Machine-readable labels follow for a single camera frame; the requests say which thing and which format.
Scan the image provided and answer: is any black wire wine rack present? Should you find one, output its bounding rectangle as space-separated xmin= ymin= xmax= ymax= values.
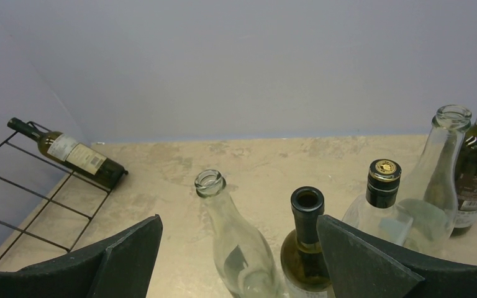
xmin=0 ymin=121 xmax=126 ymax=262

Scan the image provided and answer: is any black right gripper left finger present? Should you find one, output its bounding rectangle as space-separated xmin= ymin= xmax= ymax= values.
xmin=0 ymin=214 xmax=163 ymax=297

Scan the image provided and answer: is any tall clear glass bottle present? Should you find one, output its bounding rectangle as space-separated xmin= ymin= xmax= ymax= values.
xmin=396 ymin=104 xmax=471 ymax=257

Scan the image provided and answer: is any clear glass black-label bottle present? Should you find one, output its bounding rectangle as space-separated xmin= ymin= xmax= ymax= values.
xmin=194 ymin=169 xmax=284 ymax=297

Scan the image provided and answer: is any dark green labelled wine bottle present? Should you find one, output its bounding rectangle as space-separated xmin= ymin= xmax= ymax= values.
xmin=7 ymin=117 xmax=129 ymax=189

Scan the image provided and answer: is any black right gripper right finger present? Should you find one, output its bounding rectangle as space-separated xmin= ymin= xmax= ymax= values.
xmin=317 ymin=215 xmax=477 ymax=297

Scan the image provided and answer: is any dark open-neck wine bottle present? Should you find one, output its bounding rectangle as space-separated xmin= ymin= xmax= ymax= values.
xmin=280 ymin=186 xmax=332 ymax=298

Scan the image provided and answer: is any clear square bottle gold cap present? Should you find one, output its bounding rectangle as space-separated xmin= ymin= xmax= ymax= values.
xmin=342 ymin=158 xmax=413 ymax=246

